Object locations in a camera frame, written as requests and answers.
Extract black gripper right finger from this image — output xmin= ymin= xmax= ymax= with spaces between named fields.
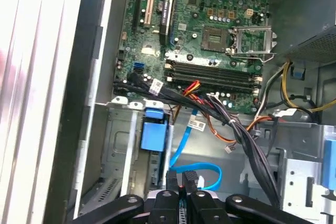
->
xmin=183 ymin=170 xmax=326 ymax=224

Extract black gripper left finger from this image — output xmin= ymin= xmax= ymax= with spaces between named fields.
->
xmin=70 ymin=170 xmax=180 ymax=224

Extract grey metal disk bay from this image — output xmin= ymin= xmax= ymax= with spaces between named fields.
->
xmin=103 ymin=97 xmax=175 ymax=191

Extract black RAM slot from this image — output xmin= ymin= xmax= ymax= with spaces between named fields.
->
xmin=165 ymin=75 xmax=263 ymax=89
xmin=165 ymin=64 xmax=263 ymax=77
xmin=165 ymin=60 xmax=263 ymax=72
xmin=165 ymin=70 xmax=263 ymax=82

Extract black labelled expansion slot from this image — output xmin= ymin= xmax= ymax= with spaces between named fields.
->
xmin=159 ymin=0 xmax=177 ymax=44

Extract white expansion slot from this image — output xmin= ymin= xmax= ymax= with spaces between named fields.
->
xmin=143 ymin=0 xmax=158 ymax=28

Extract person's hand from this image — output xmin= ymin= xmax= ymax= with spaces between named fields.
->
xmin=0 ymin=48 xmax=20 ymax=91

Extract silver drive cage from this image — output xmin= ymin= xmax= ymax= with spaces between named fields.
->
xmin=244 ymin=119 xmax=336 ymax=224

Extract black and grey PC case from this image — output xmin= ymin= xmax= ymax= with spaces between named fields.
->
xmin=51 ymin=0 xmax=336 ymax=224

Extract thin metal locking lever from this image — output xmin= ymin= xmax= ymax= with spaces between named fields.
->
xmin=229 ymin=49 xmax=278 ymax=63

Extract green Dell motherboard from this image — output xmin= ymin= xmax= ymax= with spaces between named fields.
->
xmin=114 ymin=0 xmax=272 ymax=114

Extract CPU socket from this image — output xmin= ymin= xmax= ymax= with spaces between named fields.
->
xmin=201 ymin=25 xmax=229 ymax=51

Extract silver power supply box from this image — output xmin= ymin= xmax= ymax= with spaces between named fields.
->
xmin=267 ymin=0 xmax=336 ymax=63

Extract light blue disk wire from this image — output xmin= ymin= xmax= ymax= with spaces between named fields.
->
xmin=169 ymin=108 xmax=224 ymax=190

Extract black wire bundle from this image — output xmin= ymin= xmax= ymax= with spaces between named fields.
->
xmin=113 ymin=73 xmax=280 ymax=207

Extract thin orange brown wire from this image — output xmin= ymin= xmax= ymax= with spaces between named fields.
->
xmin=206 ymin=113 xmax=279 ymax=154

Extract red orange wire bundle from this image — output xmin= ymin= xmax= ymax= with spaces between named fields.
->
xmin=182 ymin=80 xmax=202 ymax=97

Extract blue plastic drive bracket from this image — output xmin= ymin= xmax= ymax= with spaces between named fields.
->
xmin=323 ymin=139 xmax=336 ymax=183

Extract white and black wires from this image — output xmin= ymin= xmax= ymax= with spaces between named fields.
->
xmin=254 ymin=63 xmax=285 ymax=118

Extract yellow wires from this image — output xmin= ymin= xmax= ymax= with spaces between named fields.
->
xmin=281 ymin=60 xmax=336 ymax=112

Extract metal socket cover frame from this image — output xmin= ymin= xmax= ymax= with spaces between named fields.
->
xmin=232 ymin=25 xmax=276 ymax=56

